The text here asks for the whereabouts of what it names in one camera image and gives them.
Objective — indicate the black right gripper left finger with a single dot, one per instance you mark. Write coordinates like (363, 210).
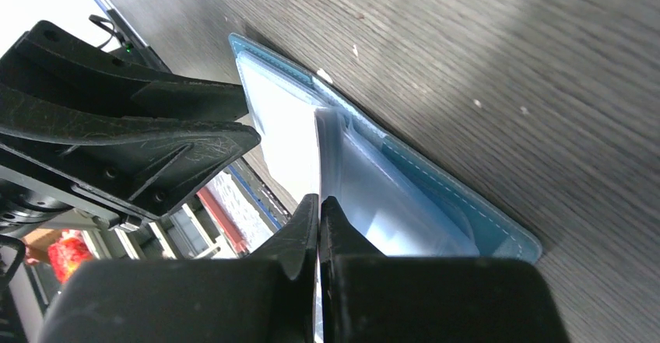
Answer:
(267, 296)

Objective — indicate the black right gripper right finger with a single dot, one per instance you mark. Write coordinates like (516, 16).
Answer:
(370, 297)

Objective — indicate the blue leather card holder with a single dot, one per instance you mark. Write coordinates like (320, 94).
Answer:
(314, 140)

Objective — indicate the black card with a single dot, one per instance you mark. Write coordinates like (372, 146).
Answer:
(318, 309)

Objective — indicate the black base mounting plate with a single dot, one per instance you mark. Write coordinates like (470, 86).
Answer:
(274, 214)

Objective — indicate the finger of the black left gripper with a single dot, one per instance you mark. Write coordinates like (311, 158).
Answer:
(55, 158)
(47, 63)

